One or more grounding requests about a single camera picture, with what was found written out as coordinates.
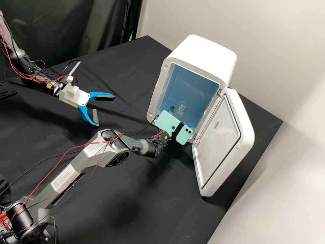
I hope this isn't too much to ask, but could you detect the white incubator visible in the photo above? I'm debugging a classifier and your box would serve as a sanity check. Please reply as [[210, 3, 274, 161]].
[[146, 34, 238, 136]]

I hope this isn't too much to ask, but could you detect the black cable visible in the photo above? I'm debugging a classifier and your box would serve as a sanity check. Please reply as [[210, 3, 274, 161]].
[[128, 117, 159, 139], [32, 59, 77, 77]]

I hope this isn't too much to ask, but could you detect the left wrist camera phone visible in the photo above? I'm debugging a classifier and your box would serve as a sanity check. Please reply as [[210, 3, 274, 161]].
[[66, 60, 82, 84]]

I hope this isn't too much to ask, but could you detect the right wrist camera phone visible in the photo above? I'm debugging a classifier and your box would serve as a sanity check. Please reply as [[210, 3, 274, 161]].
[[154, 109, 194, 146]]

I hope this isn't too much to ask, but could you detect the clear flask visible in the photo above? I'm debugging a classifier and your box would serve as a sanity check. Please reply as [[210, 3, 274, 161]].
[[175, 100, 189, 118]]

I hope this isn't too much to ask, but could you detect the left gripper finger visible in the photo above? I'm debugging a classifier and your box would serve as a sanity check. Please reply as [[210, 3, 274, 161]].
[[89, 90, 115, 102], [77, 104, 100, 127]]

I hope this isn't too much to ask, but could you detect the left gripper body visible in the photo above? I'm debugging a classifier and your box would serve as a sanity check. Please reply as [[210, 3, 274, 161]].
[[59, 82, 91, 106]]

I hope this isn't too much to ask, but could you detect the wrist camera phone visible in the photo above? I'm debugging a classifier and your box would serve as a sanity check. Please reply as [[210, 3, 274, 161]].
[[66, 60, 82, 84], [154, 109, 194, 146]]

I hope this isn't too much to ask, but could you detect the incubator door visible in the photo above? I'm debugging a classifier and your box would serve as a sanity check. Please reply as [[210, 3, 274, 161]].
[[191, 87, 255, 198]]

